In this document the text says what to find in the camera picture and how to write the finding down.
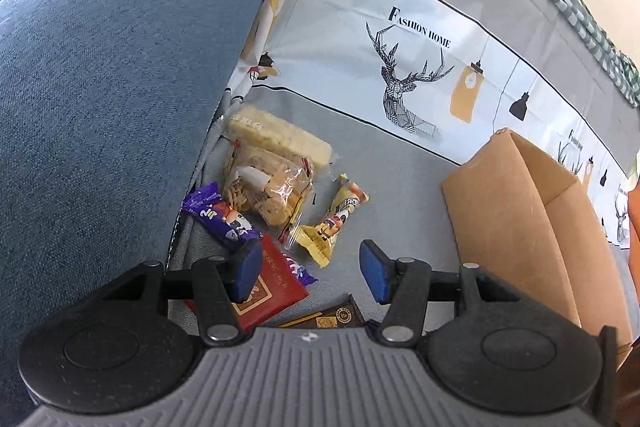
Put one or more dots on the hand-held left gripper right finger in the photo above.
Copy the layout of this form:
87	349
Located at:
375	272

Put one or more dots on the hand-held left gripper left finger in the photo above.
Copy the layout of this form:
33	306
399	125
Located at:
247	272

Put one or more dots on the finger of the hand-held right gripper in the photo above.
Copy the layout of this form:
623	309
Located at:
608	377

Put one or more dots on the dark red packet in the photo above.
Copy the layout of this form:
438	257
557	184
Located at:
272	292

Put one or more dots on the dark brown snack packet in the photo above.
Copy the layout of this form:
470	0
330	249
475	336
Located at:
335	314

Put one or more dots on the yellow cartoon snack packet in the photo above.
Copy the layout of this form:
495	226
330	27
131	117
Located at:
325	229

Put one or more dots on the purple cartoon snack packet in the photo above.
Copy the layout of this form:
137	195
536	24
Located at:
215	214

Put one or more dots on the clear bag of crackers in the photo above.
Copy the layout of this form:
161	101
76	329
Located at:
270	194

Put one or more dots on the brown cardboard box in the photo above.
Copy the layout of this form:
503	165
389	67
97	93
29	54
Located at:
500	217

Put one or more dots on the pale puffed rice bar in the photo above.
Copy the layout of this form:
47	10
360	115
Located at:
290	139

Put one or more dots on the grey deer print sofa cover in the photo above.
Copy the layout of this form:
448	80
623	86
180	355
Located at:
380	167

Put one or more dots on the orange cushion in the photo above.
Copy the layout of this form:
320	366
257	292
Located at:
636	227

